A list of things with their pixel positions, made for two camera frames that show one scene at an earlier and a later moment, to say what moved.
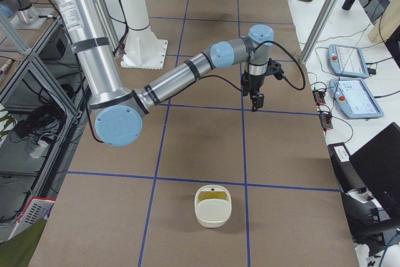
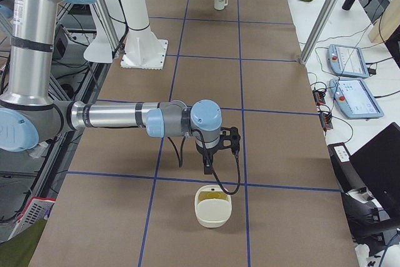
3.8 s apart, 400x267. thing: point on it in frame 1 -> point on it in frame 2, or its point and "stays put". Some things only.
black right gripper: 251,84 -> 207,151
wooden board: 387,23 stays put
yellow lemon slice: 220,195 stays put
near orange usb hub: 325,120 stays put
